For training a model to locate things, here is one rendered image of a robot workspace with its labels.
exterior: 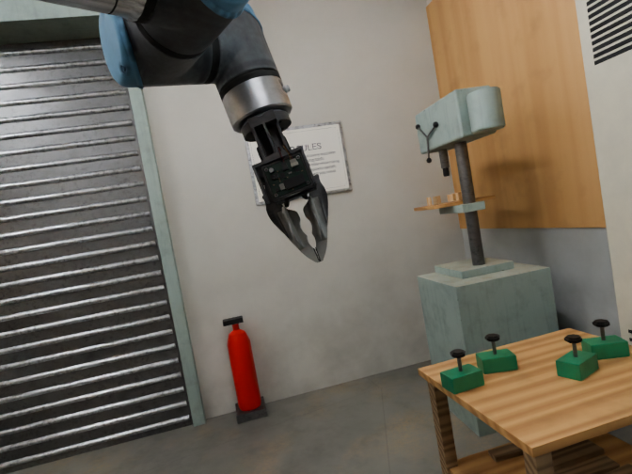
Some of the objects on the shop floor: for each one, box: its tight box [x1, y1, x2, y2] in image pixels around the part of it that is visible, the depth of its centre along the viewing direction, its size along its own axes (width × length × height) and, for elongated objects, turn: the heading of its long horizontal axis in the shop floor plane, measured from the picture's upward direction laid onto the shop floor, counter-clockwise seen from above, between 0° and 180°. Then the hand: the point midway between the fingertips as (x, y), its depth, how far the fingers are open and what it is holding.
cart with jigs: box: [418, 319, 632, 474], centre depth 131 cm, size 66×57×64 cm
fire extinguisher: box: [223, 316, 268, 424], centre depth 257 cm, size 18×19×60 cm
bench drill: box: [414, 86, 559, 437], centre depth 212 cm, size 48×62×158 cm
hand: (317, 253), depth 62 cm, fingers closed
